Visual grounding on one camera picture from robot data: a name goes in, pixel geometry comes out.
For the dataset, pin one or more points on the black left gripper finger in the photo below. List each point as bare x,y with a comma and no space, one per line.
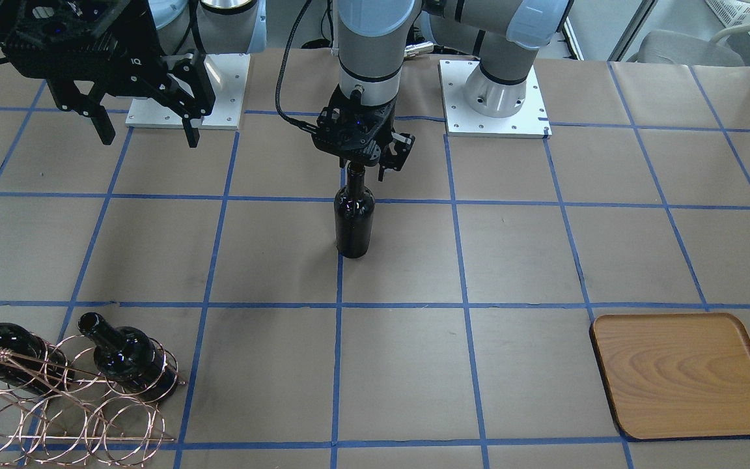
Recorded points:
395,153

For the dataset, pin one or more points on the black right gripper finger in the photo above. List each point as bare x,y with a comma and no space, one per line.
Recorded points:
191,131
100,120

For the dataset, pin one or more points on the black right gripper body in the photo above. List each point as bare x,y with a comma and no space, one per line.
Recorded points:
133,60

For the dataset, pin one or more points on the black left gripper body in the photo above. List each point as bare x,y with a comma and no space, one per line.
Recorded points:
401,147

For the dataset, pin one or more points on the dark wine bottle front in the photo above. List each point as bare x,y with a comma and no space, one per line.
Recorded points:
353,210

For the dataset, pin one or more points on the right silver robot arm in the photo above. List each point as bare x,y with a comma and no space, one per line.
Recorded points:
214,27

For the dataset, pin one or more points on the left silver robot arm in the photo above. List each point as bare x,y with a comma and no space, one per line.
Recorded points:
502,37

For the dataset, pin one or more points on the dark wine bottle middle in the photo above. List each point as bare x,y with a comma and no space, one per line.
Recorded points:
129,359

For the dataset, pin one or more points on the wooden serving tray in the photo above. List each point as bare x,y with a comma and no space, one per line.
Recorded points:
677,375

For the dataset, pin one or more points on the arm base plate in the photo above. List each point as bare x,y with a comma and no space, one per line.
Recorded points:
531,107
228,74

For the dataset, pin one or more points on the copper wire bottle basket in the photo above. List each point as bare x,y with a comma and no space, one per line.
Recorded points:
91,422

